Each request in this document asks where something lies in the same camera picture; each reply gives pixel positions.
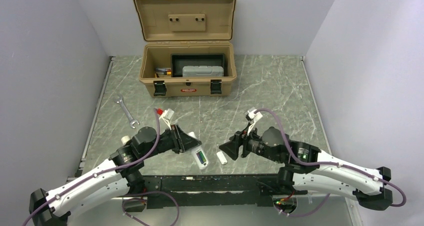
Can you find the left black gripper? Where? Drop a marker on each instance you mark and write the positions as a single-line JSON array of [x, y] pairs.
[[182, 141]]

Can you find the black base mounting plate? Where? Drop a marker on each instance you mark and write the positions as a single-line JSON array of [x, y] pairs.
[[212, 190]]

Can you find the tan plastic toolbox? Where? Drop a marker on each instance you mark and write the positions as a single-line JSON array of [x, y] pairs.
[[186, 27]]

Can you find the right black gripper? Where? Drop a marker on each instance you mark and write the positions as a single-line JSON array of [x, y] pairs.
[[231, 147]]

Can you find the small white cylinder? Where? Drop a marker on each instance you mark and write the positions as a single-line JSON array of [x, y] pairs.
[[125, 139]]

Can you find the white remote control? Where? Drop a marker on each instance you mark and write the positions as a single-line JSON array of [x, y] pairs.
[[193, 152]]

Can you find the grey plastic case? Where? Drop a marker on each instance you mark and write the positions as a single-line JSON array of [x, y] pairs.
[[202, 71]]

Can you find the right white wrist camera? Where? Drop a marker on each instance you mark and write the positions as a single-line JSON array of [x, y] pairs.
[[253, 116]]

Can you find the aluminium rail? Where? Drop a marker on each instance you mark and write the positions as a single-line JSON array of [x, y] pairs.
[[90, 183]]

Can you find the orange handled tool in toolbox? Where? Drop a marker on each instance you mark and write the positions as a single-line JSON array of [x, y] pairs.
[[163, 72]]

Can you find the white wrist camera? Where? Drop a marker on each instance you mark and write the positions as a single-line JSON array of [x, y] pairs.
[[253, 116], [166, 116]]

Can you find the silver open-end wrench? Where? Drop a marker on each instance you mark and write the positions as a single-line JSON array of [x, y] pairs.
[[119, 99]]

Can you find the green AAA battery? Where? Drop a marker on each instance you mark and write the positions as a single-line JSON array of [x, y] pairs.
[[200, 157]]

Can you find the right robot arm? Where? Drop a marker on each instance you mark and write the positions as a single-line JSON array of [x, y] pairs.
[[305, 168]]

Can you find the black toolbox tray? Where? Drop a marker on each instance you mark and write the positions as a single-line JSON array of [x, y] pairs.
[[178, 61]]

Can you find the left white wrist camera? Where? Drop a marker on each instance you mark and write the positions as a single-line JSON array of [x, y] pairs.
[[166, 116]]

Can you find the white battery cover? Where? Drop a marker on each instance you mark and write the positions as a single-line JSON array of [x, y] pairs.
[[221, 157]]

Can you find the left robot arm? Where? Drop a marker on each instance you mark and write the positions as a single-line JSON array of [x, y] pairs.
[[47, 210]]

